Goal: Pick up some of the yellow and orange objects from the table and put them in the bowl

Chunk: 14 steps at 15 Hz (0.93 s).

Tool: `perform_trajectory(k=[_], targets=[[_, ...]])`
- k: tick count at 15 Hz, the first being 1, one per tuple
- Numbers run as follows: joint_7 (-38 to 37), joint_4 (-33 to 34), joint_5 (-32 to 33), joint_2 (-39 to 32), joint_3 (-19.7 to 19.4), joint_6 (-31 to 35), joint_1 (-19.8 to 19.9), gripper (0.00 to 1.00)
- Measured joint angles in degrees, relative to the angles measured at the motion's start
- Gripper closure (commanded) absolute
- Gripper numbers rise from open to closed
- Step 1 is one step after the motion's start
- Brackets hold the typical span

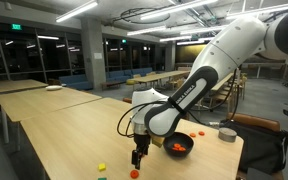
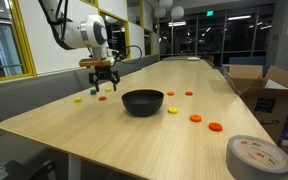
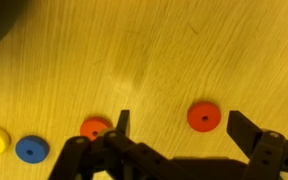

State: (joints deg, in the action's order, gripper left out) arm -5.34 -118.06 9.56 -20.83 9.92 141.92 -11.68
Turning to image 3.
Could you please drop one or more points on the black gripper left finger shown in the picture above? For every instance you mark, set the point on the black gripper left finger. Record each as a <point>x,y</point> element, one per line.
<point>117,156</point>

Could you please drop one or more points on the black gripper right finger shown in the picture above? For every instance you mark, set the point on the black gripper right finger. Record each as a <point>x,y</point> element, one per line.
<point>267,156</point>

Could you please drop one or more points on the red-orange disc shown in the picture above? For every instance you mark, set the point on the red-orange disc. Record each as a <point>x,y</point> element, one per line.
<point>195,111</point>
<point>89,128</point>

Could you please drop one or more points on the blue disc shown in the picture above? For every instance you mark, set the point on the blue disc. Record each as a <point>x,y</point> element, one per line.
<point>37,143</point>

